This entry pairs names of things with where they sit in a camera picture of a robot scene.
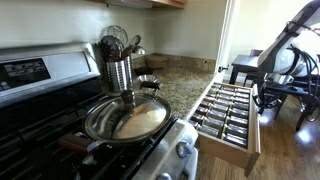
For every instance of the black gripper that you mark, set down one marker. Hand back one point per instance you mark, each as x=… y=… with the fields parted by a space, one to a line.
x=274 y=94

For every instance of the wooden spice drawer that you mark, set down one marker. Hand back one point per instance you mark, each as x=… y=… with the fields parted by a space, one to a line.
x=230 y=153

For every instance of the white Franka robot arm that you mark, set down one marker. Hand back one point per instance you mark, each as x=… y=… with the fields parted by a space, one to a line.
x=276 y=53

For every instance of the glass spice jar black lid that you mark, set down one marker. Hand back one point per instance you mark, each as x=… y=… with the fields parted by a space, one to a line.
x=236 y=130
x=208 y=130
x=214 y=91
x=197 y=117
x=242 y=95
x=222 y=102
x=201 y=111
x=193 y=124
x=239 y=113
x=243 y=90
x=216 y=115
x=227 y=93
x=235 y=140
x=229 y=89
x=241 y=100
x=213 y=122
x=238 y=121
x=216 y=88
x=240 y=106
x=209 y=100
x=211 y=95
x=220 y=107
x=217 y=85
x=225 y=97
x=205 y=105

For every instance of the dark wooden dining table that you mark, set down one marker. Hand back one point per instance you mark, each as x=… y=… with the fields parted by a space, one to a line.
x=245 y=63

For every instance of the dark wooden chair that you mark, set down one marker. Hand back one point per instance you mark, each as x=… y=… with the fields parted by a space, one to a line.
x=256 y=52

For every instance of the white panel door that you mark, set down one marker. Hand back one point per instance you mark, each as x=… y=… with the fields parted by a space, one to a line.
x=225 y=36

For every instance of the silver stove knob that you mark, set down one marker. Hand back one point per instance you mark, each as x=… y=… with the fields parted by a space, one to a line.
x=163 y=176
x=184 y=149

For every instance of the round wooden bowl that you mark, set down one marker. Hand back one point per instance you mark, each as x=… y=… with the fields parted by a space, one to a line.
x=156 y=62

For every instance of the glass pan lid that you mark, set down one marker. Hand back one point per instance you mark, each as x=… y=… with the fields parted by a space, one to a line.
x=140 y=120

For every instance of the shiny metal ladle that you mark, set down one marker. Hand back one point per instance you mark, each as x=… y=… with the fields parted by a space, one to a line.
x=139 y=50

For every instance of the perforated steel utensil holder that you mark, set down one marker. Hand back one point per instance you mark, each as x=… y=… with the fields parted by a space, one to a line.
x=116 y=75
x=130 y=70

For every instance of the slotted dark spoon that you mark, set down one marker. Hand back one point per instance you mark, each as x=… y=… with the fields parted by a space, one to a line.
x=135 y=40

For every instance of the steel frying pan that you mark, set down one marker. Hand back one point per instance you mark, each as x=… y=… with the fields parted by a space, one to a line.
x=76 y=144

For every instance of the black cast iron grate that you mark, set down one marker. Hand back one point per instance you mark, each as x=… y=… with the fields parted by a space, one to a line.
x=40 y=133

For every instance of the stainless steel gas stove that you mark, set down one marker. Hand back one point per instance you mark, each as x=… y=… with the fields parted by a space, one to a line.
x=40 y=73

